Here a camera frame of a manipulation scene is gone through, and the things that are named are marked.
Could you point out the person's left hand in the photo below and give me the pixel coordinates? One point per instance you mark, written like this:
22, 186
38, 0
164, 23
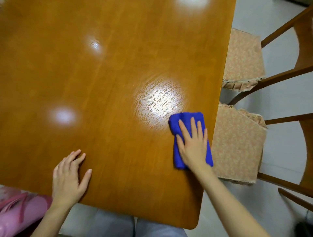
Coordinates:
66, 185

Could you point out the person's right hand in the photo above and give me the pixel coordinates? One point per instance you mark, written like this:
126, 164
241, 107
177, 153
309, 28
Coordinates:
194, 151

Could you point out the person's left thumb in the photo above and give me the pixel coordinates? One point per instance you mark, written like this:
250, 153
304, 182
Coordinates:
85, 179

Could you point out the person's left little finger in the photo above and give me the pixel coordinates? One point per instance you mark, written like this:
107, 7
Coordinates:
55, 171

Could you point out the person's right little finger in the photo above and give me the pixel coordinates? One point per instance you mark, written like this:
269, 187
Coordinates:
206, 136

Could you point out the person's left middle finger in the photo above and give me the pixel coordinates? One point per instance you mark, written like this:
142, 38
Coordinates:
71, 158

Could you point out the person's right thumb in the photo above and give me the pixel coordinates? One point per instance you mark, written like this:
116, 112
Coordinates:
180, 146

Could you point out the person's right middle finger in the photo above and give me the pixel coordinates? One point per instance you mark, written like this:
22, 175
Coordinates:
194, 128

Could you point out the blue cleaning cloth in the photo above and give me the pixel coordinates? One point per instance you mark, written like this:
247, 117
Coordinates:
179, 122

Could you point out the person's left forearm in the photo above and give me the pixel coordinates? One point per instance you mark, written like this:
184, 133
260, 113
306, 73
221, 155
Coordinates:
50, 222

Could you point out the person's right forearm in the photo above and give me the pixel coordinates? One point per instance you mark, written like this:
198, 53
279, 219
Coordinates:
227, 205

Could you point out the beige patterned seat cushion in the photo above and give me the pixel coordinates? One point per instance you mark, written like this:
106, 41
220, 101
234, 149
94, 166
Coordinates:
242, 58
237, 144

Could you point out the person's grey trousers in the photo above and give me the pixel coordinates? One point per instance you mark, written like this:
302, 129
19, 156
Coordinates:
110, 223

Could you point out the pink plastic bag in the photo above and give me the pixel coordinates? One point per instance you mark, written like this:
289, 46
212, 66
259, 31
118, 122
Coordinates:
19, 212

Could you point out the brown wooden chair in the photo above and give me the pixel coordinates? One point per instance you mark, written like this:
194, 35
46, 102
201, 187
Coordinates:
307, 151
304, 44

